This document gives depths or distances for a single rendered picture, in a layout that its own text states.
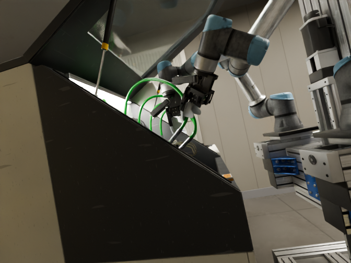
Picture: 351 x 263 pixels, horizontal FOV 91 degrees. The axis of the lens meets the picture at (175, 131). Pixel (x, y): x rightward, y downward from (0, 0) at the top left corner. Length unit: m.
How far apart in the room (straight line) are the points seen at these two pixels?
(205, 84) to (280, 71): 2.65
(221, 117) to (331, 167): 2.26
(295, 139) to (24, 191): 1.28
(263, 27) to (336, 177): 0.52
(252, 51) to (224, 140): 2.33
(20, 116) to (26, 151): 0.12
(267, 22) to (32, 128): 0.86
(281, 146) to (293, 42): 2.49
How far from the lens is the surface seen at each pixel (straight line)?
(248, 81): 1.22
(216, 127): 2.80
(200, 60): 0.59
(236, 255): 0.59
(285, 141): 1.17
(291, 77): 3.26
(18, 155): 0.80
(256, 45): 0.57
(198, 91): 0.61
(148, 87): 1.29
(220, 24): 0.57
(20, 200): 0.82
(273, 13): 0.77
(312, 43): 1.08
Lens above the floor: 1.12
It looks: 2 degrees up
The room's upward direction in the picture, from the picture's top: 11 degrees counter-clockwise
